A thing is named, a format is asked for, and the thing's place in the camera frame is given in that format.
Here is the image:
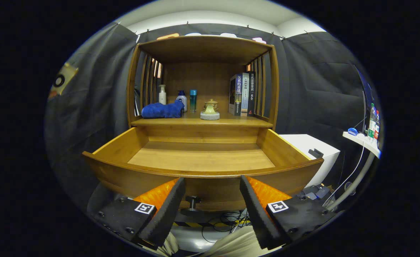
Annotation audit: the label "clear bottle red label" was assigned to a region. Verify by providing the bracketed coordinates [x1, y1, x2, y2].
[374, 110, 381, 141]

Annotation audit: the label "wooden drawer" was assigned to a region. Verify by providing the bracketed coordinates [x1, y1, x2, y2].
[82, 127, 325, 216]

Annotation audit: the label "grey spine book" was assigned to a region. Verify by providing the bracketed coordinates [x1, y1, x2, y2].
[241, 72, 250, 116]

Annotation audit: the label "blue spine book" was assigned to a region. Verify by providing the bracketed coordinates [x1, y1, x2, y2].
[229, 74, 243, 116]

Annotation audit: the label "clear bottle green label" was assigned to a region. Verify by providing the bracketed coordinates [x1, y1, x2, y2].
[368, 103, 376, 138]

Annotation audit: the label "white storage cabinet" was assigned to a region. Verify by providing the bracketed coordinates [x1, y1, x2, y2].
[279, 134, 341, 188]

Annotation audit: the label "white side table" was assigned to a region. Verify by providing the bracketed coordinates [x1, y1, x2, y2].
[325, 131, 382, 212]

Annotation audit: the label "white bottle blue cap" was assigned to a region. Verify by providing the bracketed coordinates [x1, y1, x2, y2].
[176, 90, 188, 112]

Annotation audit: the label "white cable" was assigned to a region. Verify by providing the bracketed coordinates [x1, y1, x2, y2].
[322, 143, 366, 207]

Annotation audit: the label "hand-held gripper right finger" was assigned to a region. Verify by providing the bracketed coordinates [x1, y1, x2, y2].
[239, 175, 337, 250]

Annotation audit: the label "black spine book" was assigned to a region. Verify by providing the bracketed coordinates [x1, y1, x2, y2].
[247, 71, 256, 115]

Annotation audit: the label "black floor cables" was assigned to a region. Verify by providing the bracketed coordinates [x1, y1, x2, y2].
[201, 211, 250, 243]

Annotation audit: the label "blue towel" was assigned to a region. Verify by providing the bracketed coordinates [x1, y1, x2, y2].
[141, 100, 185, 119]

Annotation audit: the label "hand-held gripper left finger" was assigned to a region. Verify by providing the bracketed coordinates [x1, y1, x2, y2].
[91, 177, 186, 250]

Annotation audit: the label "wooden cabinet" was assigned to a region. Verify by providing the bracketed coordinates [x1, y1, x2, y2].
[126, 35, 280, 131]

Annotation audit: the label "black electronic device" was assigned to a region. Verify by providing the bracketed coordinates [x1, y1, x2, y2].
[297, 185, 332, 201]

